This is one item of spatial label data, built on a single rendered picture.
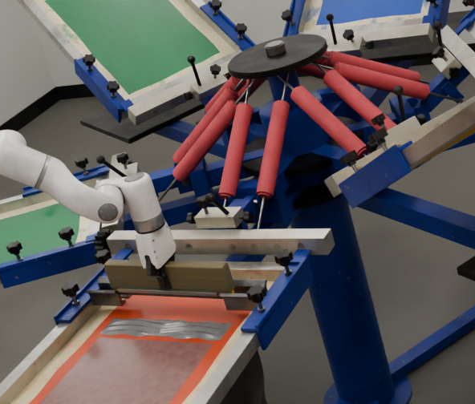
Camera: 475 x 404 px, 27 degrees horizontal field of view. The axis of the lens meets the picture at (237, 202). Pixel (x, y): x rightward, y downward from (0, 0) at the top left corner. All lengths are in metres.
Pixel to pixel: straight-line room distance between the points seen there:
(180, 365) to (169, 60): 1.68
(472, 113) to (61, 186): 0.95
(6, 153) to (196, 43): 1.62
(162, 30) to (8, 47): 3.95
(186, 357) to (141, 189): 0.41
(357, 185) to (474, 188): 2.52
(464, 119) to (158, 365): 0.92
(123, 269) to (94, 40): 1.48
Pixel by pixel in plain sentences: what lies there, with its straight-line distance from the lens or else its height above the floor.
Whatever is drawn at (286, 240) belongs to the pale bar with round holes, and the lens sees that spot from 2.58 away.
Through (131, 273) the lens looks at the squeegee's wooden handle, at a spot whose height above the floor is 1.07.
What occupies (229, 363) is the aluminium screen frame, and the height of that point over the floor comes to 0.99.
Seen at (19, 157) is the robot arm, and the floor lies 1.48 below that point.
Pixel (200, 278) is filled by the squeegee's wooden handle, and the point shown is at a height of 1.06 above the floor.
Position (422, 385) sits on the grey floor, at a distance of 3.69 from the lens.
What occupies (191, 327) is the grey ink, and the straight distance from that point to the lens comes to 2.48.
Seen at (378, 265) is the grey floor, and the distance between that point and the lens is 4.44.
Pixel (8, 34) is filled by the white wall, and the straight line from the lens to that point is 7.80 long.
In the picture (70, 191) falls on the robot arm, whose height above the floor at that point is 1.38.
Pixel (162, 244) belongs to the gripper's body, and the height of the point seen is 1.15.
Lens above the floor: 2.21
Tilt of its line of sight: 24 degrees down
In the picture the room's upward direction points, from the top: 17 degrees counter-clockwise
